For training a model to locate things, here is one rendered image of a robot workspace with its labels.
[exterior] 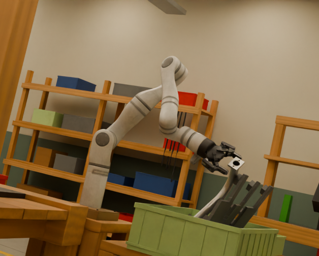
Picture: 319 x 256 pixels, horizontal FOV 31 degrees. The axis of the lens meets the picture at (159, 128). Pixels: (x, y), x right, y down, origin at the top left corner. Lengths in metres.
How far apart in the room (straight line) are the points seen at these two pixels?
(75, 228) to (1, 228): 0.35
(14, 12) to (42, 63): 8.01
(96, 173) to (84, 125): 5.77
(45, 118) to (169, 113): 6.47
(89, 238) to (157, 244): 0.31
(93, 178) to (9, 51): 0.89
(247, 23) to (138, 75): 1.76
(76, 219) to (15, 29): 0.81
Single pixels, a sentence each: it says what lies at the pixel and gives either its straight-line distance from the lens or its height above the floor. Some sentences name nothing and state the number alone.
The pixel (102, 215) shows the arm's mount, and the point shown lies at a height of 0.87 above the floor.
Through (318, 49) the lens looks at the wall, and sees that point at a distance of 7.57.
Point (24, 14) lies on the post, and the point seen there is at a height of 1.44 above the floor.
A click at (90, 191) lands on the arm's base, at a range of 2.44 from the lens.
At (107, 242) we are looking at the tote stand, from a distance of 2.25.
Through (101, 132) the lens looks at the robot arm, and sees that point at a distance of 2.45.
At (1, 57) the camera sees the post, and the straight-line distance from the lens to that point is 1.71.
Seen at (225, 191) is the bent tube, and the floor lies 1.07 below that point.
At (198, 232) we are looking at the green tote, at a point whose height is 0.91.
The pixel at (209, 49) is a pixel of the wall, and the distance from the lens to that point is 8.10.
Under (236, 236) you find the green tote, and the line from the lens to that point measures 2.03.
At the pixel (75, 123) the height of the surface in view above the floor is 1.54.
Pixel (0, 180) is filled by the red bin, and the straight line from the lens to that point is 2.79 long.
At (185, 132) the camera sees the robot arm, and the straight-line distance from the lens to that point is 2.21.
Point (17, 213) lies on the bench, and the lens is 1.89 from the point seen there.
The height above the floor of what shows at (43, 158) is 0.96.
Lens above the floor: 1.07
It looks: 5 degrees up
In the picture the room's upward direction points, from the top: 13 degrees clockwise
